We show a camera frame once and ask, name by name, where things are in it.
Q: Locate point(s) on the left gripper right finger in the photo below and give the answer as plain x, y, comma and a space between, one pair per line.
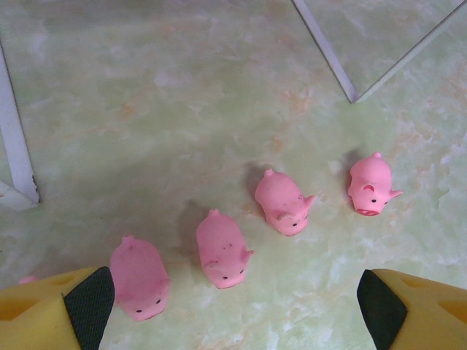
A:
423, 317

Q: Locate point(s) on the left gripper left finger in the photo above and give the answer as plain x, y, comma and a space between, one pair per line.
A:
44, 317

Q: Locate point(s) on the pink plastic toy pig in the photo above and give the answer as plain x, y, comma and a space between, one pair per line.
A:
138, 277
220, 251
370, 182
282, 202

